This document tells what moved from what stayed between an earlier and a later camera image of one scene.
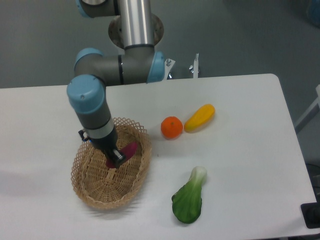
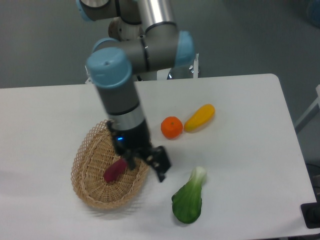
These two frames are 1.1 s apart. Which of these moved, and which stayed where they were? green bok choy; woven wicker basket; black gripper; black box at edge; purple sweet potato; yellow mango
Moved: black gripper; purple sweet potato
Stayed: woven wicker basket; green bok choy; yellow mango; black box at edge
